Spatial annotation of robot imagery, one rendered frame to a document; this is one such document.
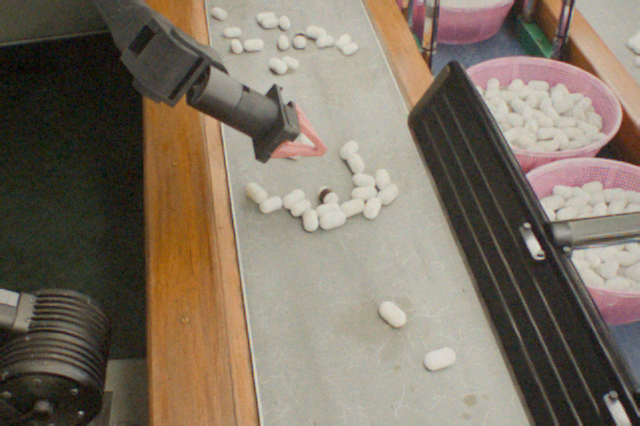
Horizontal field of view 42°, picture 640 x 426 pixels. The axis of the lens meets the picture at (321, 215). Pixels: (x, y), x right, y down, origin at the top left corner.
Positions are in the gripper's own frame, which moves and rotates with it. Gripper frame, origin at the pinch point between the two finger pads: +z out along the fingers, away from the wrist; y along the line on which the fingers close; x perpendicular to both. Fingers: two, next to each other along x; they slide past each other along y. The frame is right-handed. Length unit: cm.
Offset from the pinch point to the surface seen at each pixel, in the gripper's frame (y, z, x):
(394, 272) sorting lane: -16.5, 10.7, 2.2
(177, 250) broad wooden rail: -10.3, -12.3, 17.3
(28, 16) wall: 164, -14, 91
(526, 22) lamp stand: 46, 44, -21
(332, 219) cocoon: -7.1, 4.4, 4.8
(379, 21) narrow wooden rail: 43.1, 17.8, -6.5
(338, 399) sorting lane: -34.7, 2.3, 8.8
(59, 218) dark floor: 88, 6, 100
